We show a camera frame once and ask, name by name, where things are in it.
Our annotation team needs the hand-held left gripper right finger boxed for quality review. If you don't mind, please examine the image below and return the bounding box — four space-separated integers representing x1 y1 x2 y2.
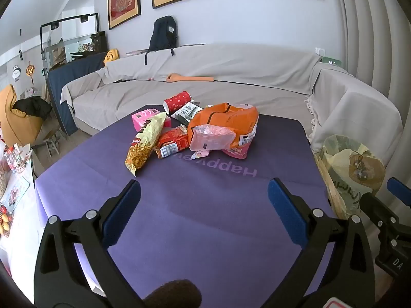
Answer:
267 177 376 308

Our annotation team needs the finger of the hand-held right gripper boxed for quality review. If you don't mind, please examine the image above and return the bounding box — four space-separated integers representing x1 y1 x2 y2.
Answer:
387 177 411 206
360 192 402 229

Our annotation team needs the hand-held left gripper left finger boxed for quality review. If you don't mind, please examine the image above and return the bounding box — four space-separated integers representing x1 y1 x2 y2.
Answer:
34 180 151 308

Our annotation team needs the waste bin with pale bag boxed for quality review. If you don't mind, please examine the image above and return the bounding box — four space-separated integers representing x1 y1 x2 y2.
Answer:
316 134 386 219

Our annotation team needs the yellow snack bag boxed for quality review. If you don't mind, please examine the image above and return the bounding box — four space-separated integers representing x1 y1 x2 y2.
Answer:
125 112 167 177

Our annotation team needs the red snack packet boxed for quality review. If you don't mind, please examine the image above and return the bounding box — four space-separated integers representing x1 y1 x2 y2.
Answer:
155 124 190 159

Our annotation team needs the orange plastic bag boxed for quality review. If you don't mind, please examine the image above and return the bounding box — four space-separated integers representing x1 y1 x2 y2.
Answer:
187 103 259 155

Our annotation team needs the red paper cup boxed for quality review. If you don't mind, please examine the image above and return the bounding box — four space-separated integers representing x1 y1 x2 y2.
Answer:
164 91 192 114

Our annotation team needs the purple printed tablecloth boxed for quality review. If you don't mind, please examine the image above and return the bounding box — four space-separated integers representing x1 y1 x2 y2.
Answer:
34 104 338 308

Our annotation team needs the flat pink packet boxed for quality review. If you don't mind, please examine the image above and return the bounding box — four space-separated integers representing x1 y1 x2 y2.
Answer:
221 141 251 160

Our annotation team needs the pink box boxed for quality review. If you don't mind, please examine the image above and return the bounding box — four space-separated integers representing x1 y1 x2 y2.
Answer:
132 109 171 133

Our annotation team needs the small wooden stool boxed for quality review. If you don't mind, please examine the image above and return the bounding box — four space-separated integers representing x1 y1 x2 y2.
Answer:
40 128 66 157

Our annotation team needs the dark brown fuzzy cloth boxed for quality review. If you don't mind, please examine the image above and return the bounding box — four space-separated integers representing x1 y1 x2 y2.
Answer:
143 281 203 308

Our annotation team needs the clear pink plastic wrapper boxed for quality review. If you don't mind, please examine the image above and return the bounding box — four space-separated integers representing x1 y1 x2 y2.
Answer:
189 124 236 152

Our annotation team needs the patterned tray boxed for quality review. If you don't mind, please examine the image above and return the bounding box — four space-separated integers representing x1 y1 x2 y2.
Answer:
0 179 30 215

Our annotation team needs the plate of fruit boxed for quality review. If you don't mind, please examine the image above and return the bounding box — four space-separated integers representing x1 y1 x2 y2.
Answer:
0 205 14 235

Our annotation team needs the red and white patterned packet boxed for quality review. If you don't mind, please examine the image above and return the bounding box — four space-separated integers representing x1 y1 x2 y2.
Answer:
3 145 33 174

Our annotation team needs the green and white packet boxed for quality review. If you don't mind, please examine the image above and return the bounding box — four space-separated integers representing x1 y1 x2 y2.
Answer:
171 101 203 126

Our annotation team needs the black jacket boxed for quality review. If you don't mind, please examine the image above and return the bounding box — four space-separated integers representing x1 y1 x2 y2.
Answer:
13 97 53 126

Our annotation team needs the dark blue sofa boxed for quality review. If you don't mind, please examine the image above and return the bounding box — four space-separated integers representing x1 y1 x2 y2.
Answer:
48 52 108 135

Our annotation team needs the grey covered sofa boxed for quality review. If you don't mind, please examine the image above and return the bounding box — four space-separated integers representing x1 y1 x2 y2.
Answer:
59 42 403 155

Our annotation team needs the pale pleated curtain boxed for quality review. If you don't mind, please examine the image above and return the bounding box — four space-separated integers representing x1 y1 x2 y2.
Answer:
334 0 411 180

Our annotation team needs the yellow bean bag chair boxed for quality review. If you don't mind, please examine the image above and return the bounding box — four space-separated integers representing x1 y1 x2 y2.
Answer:
0 84 45 146

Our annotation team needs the glass fish tank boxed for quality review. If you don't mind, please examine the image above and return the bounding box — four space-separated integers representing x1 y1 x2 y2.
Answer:
40 13 108 71

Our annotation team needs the dark backpack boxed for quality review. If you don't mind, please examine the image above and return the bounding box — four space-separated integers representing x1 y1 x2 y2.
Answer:
144 16 179 67

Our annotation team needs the narrow red framed picture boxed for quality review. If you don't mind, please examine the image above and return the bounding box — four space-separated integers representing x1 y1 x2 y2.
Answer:
107 0 142 30

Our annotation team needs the orange long-handled stick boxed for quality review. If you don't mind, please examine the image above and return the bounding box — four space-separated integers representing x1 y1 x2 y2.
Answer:
166 73 214 83

